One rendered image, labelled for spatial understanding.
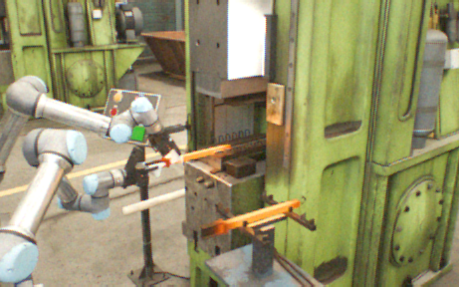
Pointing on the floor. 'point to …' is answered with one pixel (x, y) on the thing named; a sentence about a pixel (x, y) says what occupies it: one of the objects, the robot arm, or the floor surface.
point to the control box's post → (144, 218)
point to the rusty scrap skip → (169, 52)
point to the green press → (67, 48)
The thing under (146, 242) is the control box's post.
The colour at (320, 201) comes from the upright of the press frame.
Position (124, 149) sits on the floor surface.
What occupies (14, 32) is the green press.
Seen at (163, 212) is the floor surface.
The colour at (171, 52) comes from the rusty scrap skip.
